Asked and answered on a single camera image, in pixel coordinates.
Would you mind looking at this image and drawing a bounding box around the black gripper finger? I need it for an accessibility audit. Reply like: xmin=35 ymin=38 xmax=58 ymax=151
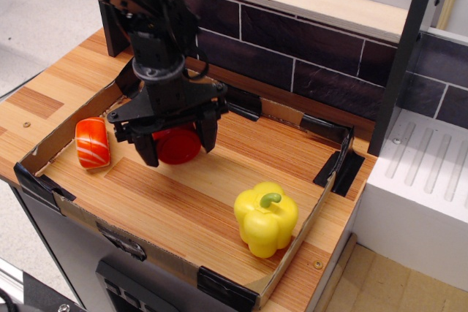
xmin=132 ymin=134 xmax=159 ymax=167
xmin=195 ymin=110 xmax=218 ymax=153

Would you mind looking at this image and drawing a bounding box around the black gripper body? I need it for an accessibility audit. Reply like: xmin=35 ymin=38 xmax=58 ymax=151
xmin=107 ymin=65 xmax=227 ymax=143

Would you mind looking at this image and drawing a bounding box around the red-capped basil spice bottle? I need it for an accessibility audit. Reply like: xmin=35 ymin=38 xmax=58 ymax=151
xmin=152 ymin=123 xmax=201 ymax=164

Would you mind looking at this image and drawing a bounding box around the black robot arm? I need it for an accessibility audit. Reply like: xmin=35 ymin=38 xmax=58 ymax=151
xmin=98 ymin=0 xmax=227 ymax=167

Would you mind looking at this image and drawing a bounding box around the cardboard fence with black tape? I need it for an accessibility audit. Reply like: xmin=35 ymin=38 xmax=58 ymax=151
xmin=14 ymin=84 xmax=374 ymax=311

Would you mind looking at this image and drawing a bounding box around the salmon sushi toy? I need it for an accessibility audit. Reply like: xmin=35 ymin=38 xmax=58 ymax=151
xmin=75 ymin=117 xmax=110 ymax=170

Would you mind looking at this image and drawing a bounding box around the yellow bell pepper toy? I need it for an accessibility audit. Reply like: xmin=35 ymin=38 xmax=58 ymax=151
xmin=234 ymin=182 xmax=298 ymax=258

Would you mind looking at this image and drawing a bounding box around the white ribbed drainboard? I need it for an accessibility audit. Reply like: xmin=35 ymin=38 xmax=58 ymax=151
xmin=356 ymin=109 xmax=468 ymax=265

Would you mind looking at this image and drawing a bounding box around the black shelf post left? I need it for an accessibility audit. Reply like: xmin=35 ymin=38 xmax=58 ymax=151
xmin=99 ymin=2 xmax=133 ymax=58

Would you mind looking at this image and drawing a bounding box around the black shelf post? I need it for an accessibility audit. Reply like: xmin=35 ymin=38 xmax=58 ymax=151
xmin=368 ymin=0 xmax=439 ymax=156
xmin=99 ymin=2 xmax=133 ymax=58

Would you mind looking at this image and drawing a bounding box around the black shelf post right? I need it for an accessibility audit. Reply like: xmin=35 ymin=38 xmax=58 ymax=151
xmin=368 ymin=0 xmax=439 ymax=156

